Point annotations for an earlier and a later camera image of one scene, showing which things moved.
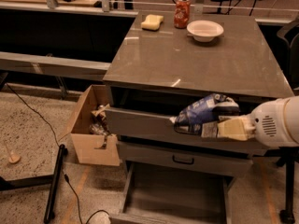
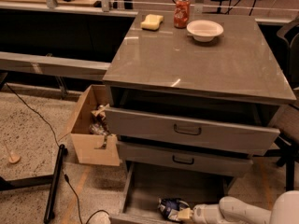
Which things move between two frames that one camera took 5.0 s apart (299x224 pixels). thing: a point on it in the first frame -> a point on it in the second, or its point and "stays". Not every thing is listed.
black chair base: [289, 155] stays
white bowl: [205, 31] stays
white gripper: [267, 125] -> [199, 214]
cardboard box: [92, 148] stays
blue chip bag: [202, 118] -> [170, 206]
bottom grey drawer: [158, 193] stays
